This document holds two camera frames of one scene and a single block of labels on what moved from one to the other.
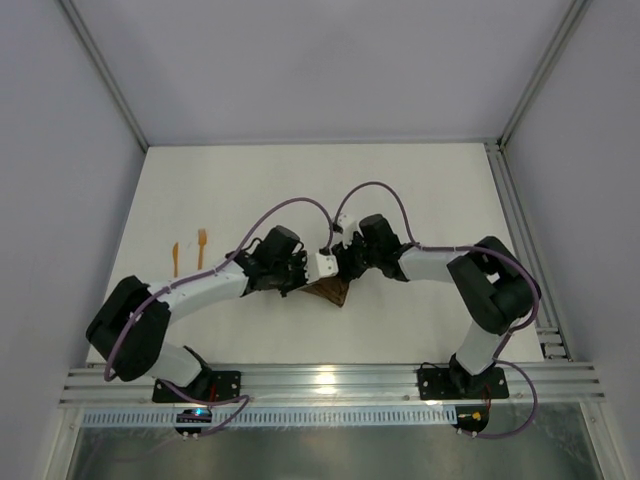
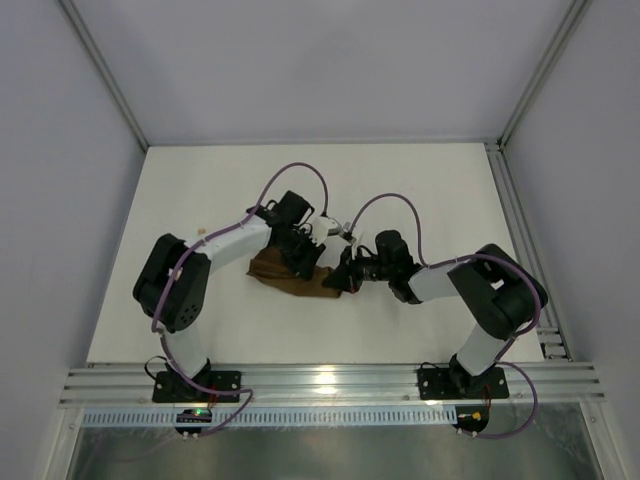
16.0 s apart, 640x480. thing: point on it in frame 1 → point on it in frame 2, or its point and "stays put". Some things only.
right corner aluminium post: (572, 21) stays put
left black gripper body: (298, 273) → (304, 257)
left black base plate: (223, 384) stays put
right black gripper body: (350, 257) → (348, 270)
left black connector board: (193, 415) stays put
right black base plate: (452, 384) stays put
